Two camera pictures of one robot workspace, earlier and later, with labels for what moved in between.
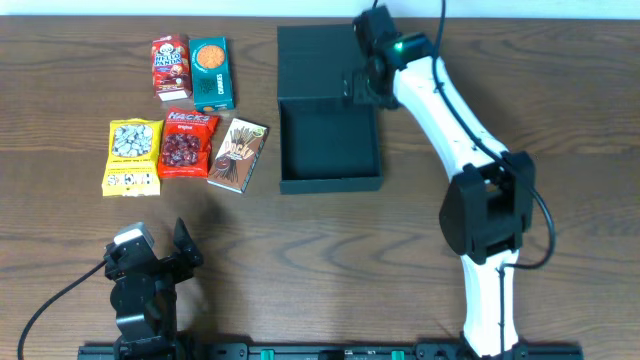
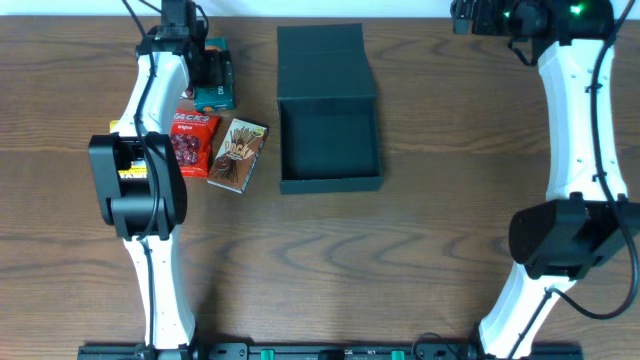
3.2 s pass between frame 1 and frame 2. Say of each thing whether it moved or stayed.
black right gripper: moved
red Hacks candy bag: stayed
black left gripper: moved
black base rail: stayed
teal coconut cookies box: stayed
